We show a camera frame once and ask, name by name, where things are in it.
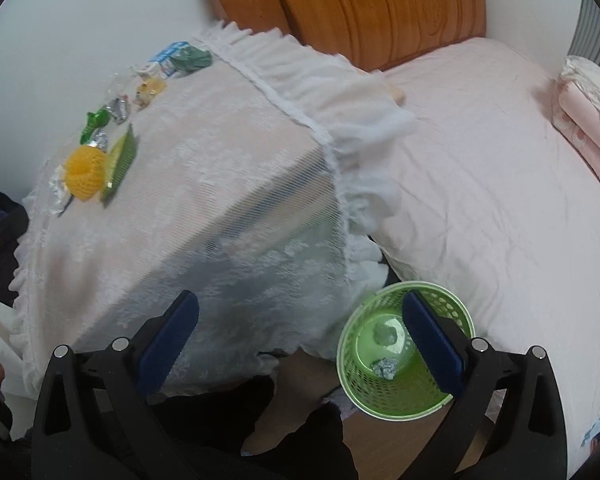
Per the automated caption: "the foil trash in basket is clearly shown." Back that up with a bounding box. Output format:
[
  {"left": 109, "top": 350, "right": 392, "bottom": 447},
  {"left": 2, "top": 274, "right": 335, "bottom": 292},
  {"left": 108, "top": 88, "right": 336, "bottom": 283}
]
[{"left": 372, "top": 358, "right": 400, "bottom": 380}]

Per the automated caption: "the yellow foam fruit net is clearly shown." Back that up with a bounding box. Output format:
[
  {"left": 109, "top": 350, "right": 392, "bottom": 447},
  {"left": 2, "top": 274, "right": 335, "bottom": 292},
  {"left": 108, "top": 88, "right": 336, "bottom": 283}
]
[{"left": 64, "top": 145, "right": 107, "bottom": 202}]

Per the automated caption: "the green yellow snack bag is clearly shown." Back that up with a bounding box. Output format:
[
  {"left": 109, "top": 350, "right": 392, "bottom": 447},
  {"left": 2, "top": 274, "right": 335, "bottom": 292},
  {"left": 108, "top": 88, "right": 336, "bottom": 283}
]
[{"left": 100, "top": 125, "right": 137, "bottom": 205}]

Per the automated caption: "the folded pink blanket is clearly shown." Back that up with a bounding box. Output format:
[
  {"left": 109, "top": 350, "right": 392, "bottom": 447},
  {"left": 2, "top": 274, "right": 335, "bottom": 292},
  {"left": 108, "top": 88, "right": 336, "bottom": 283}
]
[{"left": 552, "top": 55, "right": 600, "bottom": 181}]

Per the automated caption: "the white paper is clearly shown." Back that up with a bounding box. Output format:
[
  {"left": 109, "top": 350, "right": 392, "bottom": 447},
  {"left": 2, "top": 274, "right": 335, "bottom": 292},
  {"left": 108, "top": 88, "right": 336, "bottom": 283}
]
[{"left": 50, "top": 165, "right": 73, "bottom": 216}]

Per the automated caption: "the pink bed sheet mattress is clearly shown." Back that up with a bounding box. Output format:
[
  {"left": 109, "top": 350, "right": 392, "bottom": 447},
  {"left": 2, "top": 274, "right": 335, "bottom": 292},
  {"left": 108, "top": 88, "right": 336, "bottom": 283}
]
[{"left": 375, "top": 38, "right": 600, "bottom": 471}]

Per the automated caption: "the small silver foil ball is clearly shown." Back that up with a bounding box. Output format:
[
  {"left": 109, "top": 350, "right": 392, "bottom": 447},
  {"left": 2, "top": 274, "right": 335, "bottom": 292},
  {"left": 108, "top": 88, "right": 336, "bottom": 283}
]
[{"left": 87, "top": 128, "right": 108, "bottom": 153}]

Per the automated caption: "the yellow cartoon snack wrapper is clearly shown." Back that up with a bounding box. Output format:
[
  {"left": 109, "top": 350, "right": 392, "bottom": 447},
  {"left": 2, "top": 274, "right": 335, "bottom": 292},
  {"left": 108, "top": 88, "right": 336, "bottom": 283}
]
[{"left": 134, "top": 76, "right": 166, "bottom": 108}]

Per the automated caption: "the green plastic waste basket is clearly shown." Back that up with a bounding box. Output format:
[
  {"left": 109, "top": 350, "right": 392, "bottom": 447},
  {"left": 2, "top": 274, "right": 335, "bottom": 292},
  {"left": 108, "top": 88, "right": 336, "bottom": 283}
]
[{"left": 337, "top": 281, "right": 476, "bottom": 422}]

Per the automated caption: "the white lace table cover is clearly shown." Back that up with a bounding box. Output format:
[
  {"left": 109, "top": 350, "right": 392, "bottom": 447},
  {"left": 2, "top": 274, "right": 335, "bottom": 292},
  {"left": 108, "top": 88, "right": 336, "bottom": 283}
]
[{"left": 10, "top": 24, "right": 416, "bottom": 396}]

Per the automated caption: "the dark green white wrapper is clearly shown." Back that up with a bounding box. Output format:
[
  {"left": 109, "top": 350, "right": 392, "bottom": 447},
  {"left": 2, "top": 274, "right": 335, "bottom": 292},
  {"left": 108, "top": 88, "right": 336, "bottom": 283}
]
[{"left": 171, "top": 46, "right": 213, "bottom": 74}]

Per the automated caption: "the clear plastic bottle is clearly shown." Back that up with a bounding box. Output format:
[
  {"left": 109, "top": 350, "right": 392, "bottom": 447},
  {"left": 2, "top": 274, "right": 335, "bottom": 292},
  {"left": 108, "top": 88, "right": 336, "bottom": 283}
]
[{"left": 109, "top": 64, "right": 154, "bottom": 93}]

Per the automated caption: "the blue white milk carton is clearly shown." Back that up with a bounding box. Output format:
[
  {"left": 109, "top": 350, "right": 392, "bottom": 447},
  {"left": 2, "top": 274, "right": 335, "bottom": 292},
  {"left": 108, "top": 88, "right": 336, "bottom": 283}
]
[{"left": 148, "top": 41, "right": 189, "bottom": 78}]

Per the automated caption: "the silver red foil wrapper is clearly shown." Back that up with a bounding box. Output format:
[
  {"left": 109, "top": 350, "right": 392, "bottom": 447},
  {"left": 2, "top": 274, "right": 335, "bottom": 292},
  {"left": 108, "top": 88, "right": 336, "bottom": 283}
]
[{"left": 106, "top": 94, "right": 131, "bottom": 125}]

